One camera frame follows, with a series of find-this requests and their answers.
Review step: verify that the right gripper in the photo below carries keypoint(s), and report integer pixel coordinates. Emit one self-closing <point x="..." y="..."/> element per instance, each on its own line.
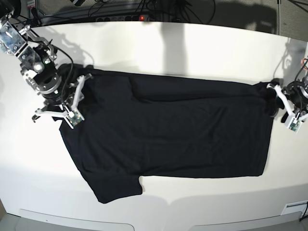
<point x="55" y="94"/>

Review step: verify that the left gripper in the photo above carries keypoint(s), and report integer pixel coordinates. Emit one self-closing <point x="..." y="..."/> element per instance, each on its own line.
<point x="297" y="93"/>

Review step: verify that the black T-shirt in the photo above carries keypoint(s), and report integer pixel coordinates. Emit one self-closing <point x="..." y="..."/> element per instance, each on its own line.
<point x="141" y="125"/>

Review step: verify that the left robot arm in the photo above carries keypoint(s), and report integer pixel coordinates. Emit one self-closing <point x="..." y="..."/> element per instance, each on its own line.
<point x="299" y="114"/>

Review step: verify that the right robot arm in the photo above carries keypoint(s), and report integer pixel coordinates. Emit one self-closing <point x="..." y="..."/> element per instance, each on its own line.
<point x="37" y="58"/>

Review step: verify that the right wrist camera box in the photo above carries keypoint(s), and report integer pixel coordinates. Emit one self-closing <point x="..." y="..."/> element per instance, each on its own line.
<point x="73" y="118"/>

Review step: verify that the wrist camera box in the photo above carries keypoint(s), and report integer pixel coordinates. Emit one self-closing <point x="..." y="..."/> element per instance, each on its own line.
<point x="73" y="118"/>
<point x="293" y="124"/>

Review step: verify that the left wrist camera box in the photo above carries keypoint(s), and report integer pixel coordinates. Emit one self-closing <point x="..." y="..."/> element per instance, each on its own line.
<point x="293" y="124"/>

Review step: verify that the black power strip red switch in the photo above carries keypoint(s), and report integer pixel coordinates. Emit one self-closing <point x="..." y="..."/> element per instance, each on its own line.
<point x="141" y="18"/>

